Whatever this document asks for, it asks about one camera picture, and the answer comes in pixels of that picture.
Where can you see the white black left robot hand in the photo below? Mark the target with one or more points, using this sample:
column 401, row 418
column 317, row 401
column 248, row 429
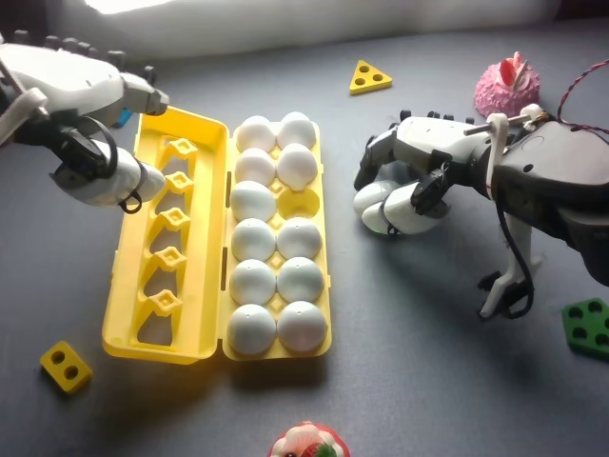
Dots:
column 71, row 81

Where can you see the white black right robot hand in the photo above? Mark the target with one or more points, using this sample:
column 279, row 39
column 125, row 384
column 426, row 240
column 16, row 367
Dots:
column 438, row 143

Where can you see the yellow egg carton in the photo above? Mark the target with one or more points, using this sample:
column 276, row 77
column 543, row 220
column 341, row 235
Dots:
column 204, row 214

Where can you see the blue holed block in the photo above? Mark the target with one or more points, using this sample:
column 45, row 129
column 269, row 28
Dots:
column 125, row 118

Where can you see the pink toy cake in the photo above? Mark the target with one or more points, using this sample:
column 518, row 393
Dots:
column 499, row 95

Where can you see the yellow triangle three-hole block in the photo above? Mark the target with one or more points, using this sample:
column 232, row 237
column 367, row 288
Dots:
column 361, row 85

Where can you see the grey table cloth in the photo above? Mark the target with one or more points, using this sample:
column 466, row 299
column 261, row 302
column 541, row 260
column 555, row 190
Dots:
column 452, row 357

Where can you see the green pentagon holed block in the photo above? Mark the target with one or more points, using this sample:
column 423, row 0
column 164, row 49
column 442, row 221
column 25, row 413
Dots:
column 585, row 326

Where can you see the yellow rectangular two-hole block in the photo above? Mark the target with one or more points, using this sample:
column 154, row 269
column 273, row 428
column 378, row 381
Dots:
column 76, row 381

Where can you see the white red strawberry toy cake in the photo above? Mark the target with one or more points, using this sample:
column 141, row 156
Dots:
column 304, row 440

